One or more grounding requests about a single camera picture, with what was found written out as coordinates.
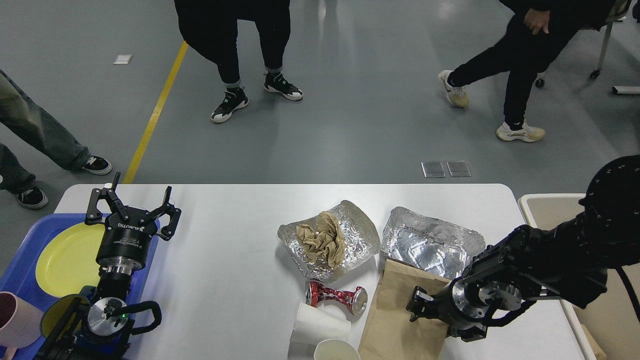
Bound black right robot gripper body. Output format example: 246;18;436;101
433;279;522;342

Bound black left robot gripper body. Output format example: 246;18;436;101
96;210;158;276

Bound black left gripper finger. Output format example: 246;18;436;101
84;172;128;226
140;186;182;242

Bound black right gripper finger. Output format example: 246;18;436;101
406;285;438;322

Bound brown paper bag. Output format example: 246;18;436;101
358;259;450;360

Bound yellow plastic plate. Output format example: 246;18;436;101
35;223;105;297

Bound foil tray with paper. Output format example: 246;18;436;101
278;200;381;284

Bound pink mug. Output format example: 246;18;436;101
0;291;44;360

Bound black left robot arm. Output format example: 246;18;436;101
34;173;182;360

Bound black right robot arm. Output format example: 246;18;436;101
406;154;640;342

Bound crushed red can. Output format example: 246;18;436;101
305;281;369;316

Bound dark blue HOME mug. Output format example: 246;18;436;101
39;285;96;351

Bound white paper cup lying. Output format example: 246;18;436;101
290;302;352;346

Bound crumpled brown paper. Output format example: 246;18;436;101
295;211;346;269

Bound person in green jeans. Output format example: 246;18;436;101
0;71;112;210

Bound left floor socket plate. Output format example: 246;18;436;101
420;161;447;179

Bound floor socket plate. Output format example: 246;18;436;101
446;161;473;178
420;161;447;179

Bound right floor socket plate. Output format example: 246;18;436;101
446;161;473;178

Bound beige plastic bin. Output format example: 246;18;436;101
518;193;640;360

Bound white paper on floor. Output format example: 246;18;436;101
113;54;133;65

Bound white bar on floor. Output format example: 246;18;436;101
612;85;640;96

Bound person at right edge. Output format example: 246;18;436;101
438;0;614;142

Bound white office chair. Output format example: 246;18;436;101
535;0;634;89

